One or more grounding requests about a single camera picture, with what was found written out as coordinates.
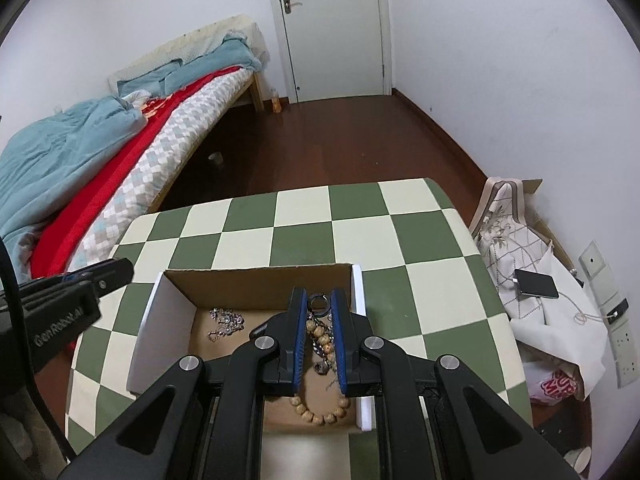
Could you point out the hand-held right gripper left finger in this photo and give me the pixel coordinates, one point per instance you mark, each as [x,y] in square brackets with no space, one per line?
[299,345]

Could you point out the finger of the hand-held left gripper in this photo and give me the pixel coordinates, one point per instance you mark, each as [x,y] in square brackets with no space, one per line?
[107,272]

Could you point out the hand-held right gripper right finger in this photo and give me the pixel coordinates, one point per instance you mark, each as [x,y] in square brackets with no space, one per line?
[340,345]

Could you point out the cardboard box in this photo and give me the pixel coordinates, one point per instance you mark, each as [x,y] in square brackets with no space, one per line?
[235,285]

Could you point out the red blanket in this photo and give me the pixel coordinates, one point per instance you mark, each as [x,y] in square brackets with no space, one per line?
[100,180]

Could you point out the green checkered table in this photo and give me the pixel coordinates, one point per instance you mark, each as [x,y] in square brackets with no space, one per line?
[300,230]

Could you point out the blue quilt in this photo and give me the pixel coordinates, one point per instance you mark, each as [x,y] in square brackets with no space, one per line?
[55,150]

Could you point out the grey checkered bed sheet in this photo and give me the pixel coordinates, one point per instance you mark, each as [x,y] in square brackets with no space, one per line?
[165,150]

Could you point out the small cup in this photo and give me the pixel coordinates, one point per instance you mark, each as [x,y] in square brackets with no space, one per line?
[215,160]

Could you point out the blue pillow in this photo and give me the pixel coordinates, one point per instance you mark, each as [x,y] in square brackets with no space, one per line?
[145,77]

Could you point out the dark smartphone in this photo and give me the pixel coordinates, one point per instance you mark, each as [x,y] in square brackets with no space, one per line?
[537,284]

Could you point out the white patterned bag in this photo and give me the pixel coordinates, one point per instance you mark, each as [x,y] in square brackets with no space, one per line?
[530,250]

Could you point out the red and white plastic bag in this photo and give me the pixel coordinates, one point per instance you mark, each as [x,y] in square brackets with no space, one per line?
[550,385]

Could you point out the small orange bottle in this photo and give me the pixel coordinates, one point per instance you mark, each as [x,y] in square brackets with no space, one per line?
[275,102]

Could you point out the crumpled blue blanket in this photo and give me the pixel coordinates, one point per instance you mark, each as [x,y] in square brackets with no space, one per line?
[220,60]

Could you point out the white paper cup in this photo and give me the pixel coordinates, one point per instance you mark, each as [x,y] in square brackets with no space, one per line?
[579,460]

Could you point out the bed with beige headboard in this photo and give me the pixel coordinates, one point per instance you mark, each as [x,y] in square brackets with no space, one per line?
[215,30]

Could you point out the black charger plug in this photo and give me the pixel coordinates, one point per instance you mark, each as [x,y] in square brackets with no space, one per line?
[619,311]

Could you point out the white door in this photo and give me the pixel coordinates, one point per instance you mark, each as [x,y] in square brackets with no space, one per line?
[332,30]

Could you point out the white wall socket strip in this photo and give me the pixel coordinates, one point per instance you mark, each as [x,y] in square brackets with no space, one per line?
[620,345]

